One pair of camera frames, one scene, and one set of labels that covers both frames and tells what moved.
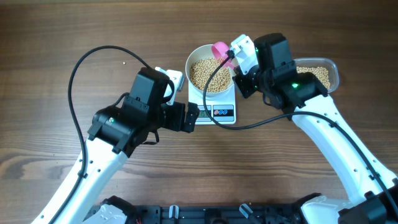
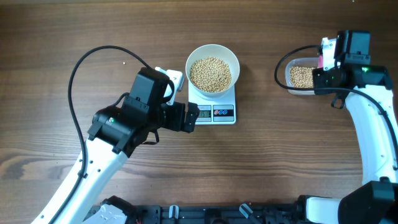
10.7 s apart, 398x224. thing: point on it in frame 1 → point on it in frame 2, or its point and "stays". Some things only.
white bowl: x=201 y=63 stays
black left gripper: x=176 y=123 stays
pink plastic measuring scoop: x=219 y=50 → x=320 y=62
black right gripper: x=239 y=79 → x=318 y=78
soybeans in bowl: x=202 y=70 stays
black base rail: x=216 y=214 stays
